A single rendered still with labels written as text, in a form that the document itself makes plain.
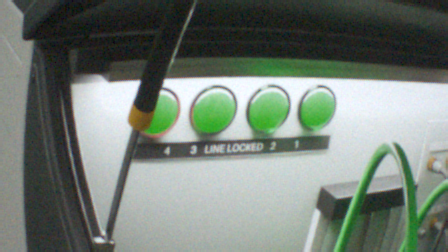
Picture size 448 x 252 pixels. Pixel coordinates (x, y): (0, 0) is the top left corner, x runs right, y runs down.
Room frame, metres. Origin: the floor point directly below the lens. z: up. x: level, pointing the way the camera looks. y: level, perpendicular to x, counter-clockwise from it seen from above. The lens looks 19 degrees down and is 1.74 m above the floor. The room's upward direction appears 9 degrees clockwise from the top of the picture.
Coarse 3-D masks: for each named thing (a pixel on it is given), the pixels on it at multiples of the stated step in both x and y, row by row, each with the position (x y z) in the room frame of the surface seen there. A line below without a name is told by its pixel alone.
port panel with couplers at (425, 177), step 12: (432, 120) 1.24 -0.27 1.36; (444, 120) 1.25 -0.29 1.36; (432, 132) 1.24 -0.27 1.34; (444, 132) 1.25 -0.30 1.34; (432, 144) 1.24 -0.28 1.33; (444, 144) 1.25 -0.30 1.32; (432, 156) 1.24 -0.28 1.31; (444, 156) 1.26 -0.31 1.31; (420, 168) 1.23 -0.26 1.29; (432, 168) 1.23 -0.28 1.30; (420, 180) 1.23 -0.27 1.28; (432, 180) 1.25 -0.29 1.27; (444, 180) 1.27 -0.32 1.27; (420, 192) 1.24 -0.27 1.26; (420, 204) 1.24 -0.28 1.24; (444, 204) 1.27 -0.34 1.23; (432, 216) 1.26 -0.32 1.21; (420, 228) 1.22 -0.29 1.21; (432, 228) 1.25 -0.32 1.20; (420, 240) 1.26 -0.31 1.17; (432, 240) 1.27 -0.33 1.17; (444, 240) 1.29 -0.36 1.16
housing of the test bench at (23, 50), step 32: (0, 0) 1.21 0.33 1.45; (32, 0) 1.04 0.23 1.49; (0, 32) 1.18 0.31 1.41; (320, 32) 1.18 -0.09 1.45; (0, 64) 1.15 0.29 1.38; (0, 96) 1.13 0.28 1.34; (0, 128) 1.11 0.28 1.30; (0, 160) 1.11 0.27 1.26; (0, 192) 1.11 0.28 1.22; (0, 224) 1.12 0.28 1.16
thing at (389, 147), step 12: (384, 144) 0.97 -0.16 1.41; (396, 144) 0.94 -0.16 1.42; (372, 156) 1.01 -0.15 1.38; (384, 156) 0.99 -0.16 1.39; (396, 156) 0.91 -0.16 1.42; (372, 168) 1.01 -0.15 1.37; (408, 168) 0.88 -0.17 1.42; (360, 180) 1.04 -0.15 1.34; (408, 180) 0.86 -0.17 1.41; (360, 192) 1.04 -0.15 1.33; (408, 192) 0.85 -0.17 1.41; (360, 204) 1.05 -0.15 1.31; (408, 204) 0.83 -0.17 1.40; (348, 216) 1.06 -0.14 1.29; (408, 216) 0.82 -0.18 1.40; (348, 228) 1.06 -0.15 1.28; (408, 228) 0.81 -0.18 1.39; (348, 240) 1.07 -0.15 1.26; (408, 240) 0.80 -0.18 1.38
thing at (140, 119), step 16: (176, 0) 0.75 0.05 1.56; (192, 0) 0.75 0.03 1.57; (176, 16) 0.75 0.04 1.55; (160, 32) 0.76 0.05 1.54; (176, 32) 0.76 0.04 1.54; (160, 48) 0.76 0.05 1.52; (176, 48) 0.77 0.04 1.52; (160, 64) 0.77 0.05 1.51; (144, 80) 0.78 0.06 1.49; (160, 80) 0.78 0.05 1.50; (144, 96) 0.78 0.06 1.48; (144, 112) 0.79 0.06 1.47; (144, 128) 0.80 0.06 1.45; (128, 144) 0.81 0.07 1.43; (128, 160) 0.82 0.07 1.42; (112, 208) 0.84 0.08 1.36; (112, 224) 0.85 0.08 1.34; (96, 240) 0.86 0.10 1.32; (112, 240) 0.86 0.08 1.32
